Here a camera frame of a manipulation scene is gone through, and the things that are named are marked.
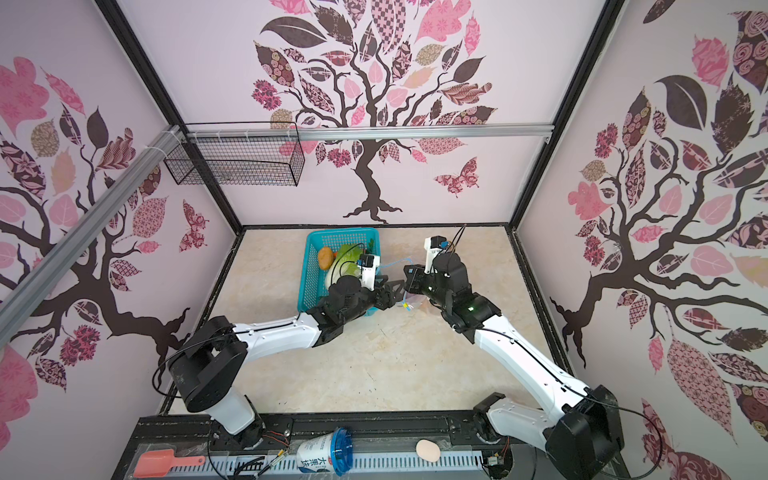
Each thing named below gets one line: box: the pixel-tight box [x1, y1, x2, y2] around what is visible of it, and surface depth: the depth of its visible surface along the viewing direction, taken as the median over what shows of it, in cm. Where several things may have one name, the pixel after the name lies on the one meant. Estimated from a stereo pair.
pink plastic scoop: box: [133, 449, 207, 478], surface depth 71 cm
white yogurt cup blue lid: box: [296, 427, 354, 477], surface depth 66 cm
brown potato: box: [318, 246, 334, 270], surface depth 106 cm
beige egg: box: [415, 439, 441, 462], surface depth 71 cm
